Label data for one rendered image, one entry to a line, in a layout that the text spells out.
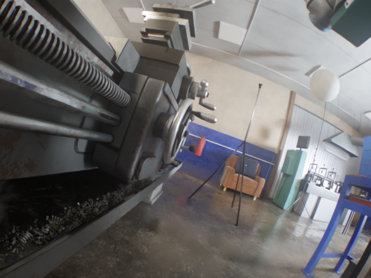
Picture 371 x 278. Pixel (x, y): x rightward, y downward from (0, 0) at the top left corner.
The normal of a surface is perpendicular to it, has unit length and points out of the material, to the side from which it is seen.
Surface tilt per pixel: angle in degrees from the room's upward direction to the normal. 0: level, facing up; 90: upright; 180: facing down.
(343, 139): 82
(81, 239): 90
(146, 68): 90
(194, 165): 90
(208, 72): 90
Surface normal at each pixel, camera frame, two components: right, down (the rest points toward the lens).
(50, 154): 0.94, 0.33
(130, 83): -0.07, -0.07
